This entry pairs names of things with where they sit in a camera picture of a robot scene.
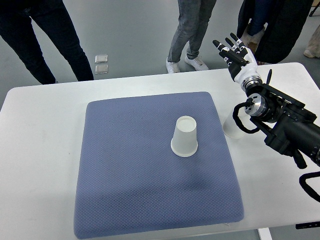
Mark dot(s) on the beige shoe at right edge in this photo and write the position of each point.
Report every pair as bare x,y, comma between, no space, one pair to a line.
313,47

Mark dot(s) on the black table control panel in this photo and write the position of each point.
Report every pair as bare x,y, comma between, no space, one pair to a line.
307,225

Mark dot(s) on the person in dark trousers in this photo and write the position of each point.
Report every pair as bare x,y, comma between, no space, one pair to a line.
26,27

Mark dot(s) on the blue quilted cushion mat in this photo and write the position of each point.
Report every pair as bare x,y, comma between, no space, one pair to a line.
130,180

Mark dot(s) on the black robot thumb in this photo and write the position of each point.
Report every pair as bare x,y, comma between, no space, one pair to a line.
231,56

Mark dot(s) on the white paper cup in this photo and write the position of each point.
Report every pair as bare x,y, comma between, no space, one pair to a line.
230,127
184,141

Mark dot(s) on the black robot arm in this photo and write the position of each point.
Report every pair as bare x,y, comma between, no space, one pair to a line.
289,127

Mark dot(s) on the white table leg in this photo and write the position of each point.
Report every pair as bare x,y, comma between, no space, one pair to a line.
264,233

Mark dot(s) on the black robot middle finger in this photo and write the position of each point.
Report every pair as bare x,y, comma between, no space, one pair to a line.
232,45

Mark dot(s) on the white paper cup on mat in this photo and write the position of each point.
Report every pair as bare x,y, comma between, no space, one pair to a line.
184,141

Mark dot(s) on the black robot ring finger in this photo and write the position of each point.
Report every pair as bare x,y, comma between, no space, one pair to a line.
238,42

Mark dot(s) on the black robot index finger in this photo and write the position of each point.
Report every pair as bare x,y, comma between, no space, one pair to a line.
220,46

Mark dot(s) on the upper metal floor plate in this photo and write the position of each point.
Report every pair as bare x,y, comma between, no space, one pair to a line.
101,58

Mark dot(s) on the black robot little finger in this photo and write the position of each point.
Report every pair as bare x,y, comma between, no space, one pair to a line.
242,52

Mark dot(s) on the person in black coat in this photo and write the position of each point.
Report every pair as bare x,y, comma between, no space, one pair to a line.
270,28

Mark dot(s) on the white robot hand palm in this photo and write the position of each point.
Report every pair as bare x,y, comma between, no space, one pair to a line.
240,73

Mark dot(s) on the person in grey jeans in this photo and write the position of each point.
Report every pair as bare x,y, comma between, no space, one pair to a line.
193,20

